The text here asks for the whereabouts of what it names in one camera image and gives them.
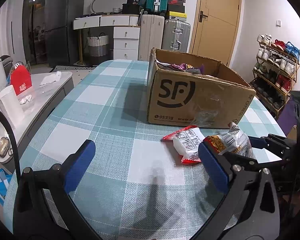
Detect silver orange peanut snack bag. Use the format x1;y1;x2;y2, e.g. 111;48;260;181
203;122;255;159

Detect purple candy bag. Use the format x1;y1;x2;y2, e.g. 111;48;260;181
156;60;204;74

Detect purple paper bag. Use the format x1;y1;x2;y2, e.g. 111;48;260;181
277;99;296;135

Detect red white wafer packet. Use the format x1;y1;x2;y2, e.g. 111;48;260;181
161;125;205;164

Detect wooden shoe rack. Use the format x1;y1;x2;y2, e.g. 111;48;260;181
250;40;300;119

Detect SF cardboard box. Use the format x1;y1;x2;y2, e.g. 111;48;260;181
147;48;256;128

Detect teal plaid tablecloth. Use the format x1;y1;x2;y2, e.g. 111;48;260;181
2;59;288;240

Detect wooden door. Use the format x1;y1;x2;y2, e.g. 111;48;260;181
189;0;242;66

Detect white cylindrical cup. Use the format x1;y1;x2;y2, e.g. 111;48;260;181
0;85;24;128

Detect grey side cabinet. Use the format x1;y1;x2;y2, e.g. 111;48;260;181
11;72;74;157

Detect silver aluminium suitcase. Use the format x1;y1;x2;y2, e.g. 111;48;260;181
161;19;191;53

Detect red gift box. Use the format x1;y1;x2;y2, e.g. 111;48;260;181
10;63;32;95

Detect beige suitcase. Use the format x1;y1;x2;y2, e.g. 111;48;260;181
138;15;165;61

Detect dotted floor rug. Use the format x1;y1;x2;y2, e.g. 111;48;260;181
50;65;96;73

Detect stacked shoe boxes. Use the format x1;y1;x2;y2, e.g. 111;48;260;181
165;0;187;21

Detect white drawer desk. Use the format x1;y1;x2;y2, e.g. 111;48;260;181
73;14;140;60

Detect woven laundry basket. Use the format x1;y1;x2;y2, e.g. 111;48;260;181
87;33;109;66

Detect dark grey refrigerator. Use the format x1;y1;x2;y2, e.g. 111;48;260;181
44;0;84;67

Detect black cable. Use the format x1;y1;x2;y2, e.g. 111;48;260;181
0;102;22;181

